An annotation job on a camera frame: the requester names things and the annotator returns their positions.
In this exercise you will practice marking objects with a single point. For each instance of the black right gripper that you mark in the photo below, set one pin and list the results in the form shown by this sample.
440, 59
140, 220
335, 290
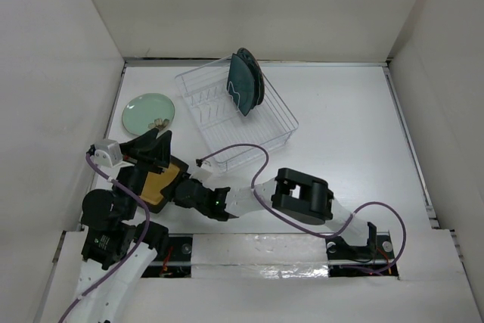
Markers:
178, 200

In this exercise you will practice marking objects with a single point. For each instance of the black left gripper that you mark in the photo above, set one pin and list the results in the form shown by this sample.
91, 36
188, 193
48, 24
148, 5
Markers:
149, 149

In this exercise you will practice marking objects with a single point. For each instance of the yellow square black-rimmed plate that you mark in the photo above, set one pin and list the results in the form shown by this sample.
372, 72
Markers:
159, 188

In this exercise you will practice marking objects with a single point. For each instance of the teal square plate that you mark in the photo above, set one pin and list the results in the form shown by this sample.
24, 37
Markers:
243, 82

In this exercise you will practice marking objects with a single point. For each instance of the blue round floral plate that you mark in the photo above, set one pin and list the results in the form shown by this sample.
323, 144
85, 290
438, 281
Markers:
261, 73

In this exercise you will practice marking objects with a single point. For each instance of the teal scalloped round plate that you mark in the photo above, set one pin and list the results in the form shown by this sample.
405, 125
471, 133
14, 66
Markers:
257, 81

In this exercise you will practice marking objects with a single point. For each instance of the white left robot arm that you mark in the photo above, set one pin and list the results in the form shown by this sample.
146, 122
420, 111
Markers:
121, 239

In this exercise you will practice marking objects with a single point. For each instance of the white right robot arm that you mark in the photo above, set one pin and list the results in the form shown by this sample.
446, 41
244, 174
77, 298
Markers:
303, 201

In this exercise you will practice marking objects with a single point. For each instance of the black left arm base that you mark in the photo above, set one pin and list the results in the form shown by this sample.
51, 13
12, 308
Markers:
177, 261

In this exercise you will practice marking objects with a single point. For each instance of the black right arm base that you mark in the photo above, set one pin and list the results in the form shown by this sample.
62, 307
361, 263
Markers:
350, 262

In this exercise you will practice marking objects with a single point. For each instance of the light green glass plate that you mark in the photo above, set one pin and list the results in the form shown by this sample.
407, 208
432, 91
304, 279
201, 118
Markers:
146, 112

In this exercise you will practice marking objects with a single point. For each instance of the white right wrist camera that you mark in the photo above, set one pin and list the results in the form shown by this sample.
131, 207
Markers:
203, 170

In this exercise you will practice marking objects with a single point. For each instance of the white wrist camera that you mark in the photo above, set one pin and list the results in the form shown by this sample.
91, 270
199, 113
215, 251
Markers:
203, 170
106, 153

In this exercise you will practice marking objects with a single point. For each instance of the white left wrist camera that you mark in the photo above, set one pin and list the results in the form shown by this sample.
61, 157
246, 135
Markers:
106, 153

